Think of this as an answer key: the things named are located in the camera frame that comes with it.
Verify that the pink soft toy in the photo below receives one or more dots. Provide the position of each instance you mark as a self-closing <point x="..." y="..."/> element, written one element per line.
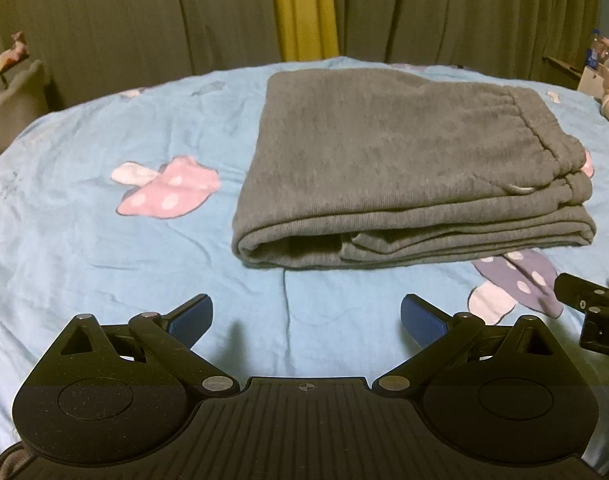
<point x="12" y="50"/>

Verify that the clear plastic bottle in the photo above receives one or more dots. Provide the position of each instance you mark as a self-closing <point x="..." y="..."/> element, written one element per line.
<point x="592" y="50"/>

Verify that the dark wooden shelf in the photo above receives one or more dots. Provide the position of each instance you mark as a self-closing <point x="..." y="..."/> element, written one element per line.
<point x="562" y="64"/>

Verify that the grey curtain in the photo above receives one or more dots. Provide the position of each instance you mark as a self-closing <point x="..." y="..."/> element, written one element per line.
<point x="134" y="20"/>

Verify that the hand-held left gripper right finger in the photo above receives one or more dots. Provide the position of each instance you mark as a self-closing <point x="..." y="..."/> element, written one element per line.
<point x="420" y="321"/>

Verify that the grey cushion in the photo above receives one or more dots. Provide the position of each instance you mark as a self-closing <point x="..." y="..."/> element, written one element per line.
<point x="14" y="100"/>

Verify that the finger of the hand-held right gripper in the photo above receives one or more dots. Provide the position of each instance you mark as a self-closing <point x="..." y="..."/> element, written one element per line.
<point x="579" y="290"/>

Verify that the grey pants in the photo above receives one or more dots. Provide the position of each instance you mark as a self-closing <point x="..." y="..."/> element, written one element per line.
<point x="384" y="160"/>

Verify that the yellow curtain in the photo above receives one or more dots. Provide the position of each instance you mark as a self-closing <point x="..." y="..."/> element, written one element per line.
<point x="304" y="10"/>

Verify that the blue printed bed sheet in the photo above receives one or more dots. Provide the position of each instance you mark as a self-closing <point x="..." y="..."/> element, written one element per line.
<point x="109" y="260"/>

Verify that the white box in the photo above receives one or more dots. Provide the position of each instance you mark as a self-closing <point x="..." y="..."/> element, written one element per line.
<point x="592" y="82"/>

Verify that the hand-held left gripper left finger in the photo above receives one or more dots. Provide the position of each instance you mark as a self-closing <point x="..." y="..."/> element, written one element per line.
<point x="192" y="319"/>

